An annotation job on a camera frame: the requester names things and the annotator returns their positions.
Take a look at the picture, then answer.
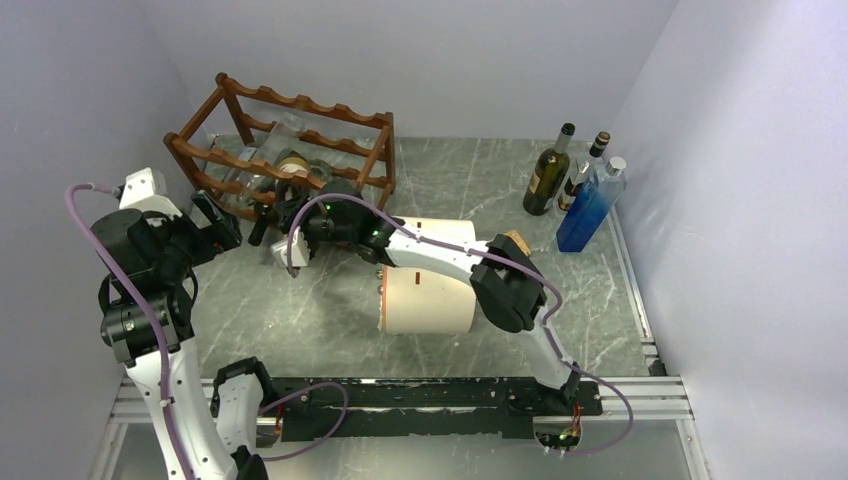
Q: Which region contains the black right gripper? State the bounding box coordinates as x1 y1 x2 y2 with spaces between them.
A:
272 197 355 260

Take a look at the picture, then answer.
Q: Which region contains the dark bottle white label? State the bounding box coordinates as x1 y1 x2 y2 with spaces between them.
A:
248 150 333 246

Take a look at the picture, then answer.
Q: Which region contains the dark green wine bottle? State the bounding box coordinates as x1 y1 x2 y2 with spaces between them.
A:
522 122 576 216

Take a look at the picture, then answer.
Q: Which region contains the blue boxed bottle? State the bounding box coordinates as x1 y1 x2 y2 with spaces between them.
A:
556 156 627 253

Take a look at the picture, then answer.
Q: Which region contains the clear glass liquor bottle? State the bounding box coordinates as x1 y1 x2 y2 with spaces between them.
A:
555 131 611 215

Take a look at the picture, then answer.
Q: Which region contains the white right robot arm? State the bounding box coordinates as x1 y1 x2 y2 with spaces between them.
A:
274 180 582 414

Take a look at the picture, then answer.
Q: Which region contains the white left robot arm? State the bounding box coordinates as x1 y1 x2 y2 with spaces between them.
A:
90 190 277 479

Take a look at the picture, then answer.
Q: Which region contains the clear empty glass bottle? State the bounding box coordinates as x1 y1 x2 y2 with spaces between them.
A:
225 113 306 207

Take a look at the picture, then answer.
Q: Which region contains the brown wooden wine rack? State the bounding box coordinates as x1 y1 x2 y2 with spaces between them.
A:
163 72 397 223

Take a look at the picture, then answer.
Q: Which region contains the white cylindrical container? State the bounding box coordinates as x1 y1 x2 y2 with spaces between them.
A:
378 217 480 335

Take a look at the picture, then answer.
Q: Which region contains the orange patterned small card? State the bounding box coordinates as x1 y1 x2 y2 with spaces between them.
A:
505 229 532 257

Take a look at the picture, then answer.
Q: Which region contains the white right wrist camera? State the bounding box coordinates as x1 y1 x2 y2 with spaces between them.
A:
269 227 311 269

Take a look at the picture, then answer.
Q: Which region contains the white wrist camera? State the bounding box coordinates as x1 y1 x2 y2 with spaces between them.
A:
269 227 311 269
119 168 183 218

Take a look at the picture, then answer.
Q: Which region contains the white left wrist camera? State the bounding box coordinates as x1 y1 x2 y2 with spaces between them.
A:
119 168 183 218

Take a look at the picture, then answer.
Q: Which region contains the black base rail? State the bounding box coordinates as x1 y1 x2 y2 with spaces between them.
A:
261 377 603 442

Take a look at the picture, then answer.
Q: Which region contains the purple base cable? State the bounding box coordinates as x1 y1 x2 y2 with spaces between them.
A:
254 382 350 464

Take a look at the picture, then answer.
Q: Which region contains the aluminium frame rail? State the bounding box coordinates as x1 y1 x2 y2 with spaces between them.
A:
89 337 704 480

